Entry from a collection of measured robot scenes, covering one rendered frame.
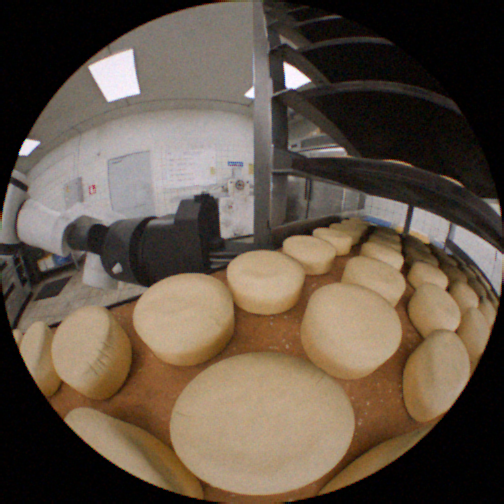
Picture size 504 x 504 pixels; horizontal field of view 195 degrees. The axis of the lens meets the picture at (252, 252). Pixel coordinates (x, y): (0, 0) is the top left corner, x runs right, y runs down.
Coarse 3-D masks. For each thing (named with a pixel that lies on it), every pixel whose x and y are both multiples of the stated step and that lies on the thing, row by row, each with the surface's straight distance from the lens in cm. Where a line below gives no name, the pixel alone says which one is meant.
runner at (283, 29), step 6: (270, 24) 33; (276, 24) 33; (282, 24) 33; (276, 30) 34; (282, 30) 34; (288, 30) 34; (294, 30) 34; (288, 36) 34; (294, 36) 34; (300, 36) 34; (294, 42) 36; (300, 42) 36; (306, 42) 36
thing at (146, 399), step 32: (352, 256) 19; (448, 288) 25; (128, 320) 11; (256, 320) 8; (288, 320) 9; (224, 352) 7; (288, 352) 8; (64, 384) 12; (128, 384) 8; (160, 384) 8; (352, 384) 8; (384, 384) 9; (64, 416) 12; (128, 416) 8; (160, 416) 7; (384, 416) 9; (352, 448) 8; (320, 480) 8
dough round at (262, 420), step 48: (192, 384) 5; (240, 384) 5; (288, 384) 5; (336, 384) 6; (192, 432) 5; (240, 432) 5; (288, 432) 5; (336, 432) 5; (240, 480) 5; (288, 480) 5
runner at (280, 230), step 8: (320, 216) 28; (328, 216) 31; (336, 216) 35; (344, 216) 42; (352, 216) 52; (360, 216) 64; (368, 216) 73; (280, 224) 18; (288, 224) 19; (296, 224) 21; (304, 224) 23; (312, 224) 25; (320, 224) 28; (328, 224) 32; (272, 232) 17; (280, 232) 18; (288, 232) 20; (296, 232) 21; (304, 232) 23; (312, 232) 26; (272, 240) 17; (280, 240) 19
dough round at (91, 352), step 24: (72, 312) 11; (96, 312) 9; (72, 336) 9; (96, 336) 8; (120, 336) 8; (72, 360) 8; (96, 360) 7; (120, 360) 8; (72, 384) 8; (96, 384) 8; (120, 384) 8
